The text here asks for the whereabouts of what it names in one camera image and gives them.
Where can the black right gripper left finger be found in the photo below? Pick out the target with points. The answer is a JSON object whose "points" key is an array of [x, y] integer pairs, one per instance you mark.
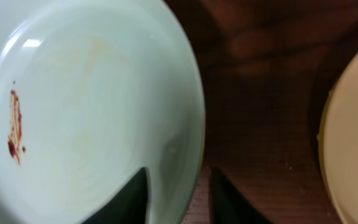
{"points": [[128, 206]]}

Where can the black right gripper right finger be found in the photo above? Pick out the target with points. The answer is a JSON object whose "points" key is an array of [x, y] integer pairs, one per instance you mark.
{"points": [[228, 205]]}

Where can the pale green plate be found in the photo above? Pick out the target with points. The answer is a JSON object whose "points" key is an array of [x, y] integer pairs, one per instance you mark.
{"points": [[90, 92]]}

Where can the yellow plate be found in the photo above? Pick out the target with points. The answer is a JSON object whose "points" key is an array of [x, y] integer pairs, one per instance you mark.
{"points": [[338, 144]]}

